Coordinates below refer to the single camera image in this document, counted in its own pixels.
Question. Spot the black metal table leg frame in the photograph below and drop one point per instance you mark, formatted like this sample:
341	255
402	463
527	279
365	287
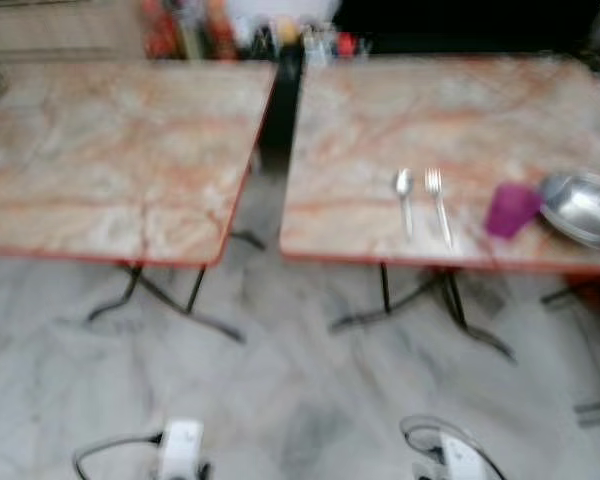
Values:
195	290
456	300

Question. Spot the small red container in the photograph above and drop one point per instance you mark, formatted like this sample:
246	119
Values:
346	45

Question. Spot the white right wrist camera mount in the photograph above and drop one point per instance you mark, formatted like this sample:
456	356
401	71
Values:
458	458

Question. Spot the round stainless steel bowl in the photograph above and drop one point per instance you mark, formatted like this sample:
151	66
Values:
585	212

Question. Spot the silver metal spoon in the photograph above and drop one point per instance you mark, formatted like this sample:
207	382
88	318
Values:
404	195

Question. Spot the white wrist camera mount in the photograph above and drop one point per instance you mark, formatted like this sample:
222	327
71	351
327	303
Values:
458	458
181	445

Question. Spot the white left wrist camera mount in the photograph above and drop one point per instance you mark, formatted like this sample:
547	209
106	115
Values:
181	445

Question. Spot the red sauce bottle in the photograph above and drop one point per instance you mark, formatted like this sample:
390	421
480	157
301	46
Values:
158	25

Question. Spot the purple plastic cup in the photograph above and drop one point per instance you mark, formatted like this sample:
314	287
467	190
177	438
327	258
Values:
510	210

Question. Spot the silver metal fork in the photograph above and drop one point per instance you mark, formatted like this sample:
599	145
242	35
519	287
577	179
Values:
438	205

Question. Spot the black metal stool frame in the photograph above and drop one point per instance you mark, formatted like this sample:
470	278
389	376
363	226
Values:
560	295

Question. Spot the light wooden cabinet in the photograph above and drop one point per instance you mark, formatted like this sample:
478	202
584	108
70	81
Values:
60	25

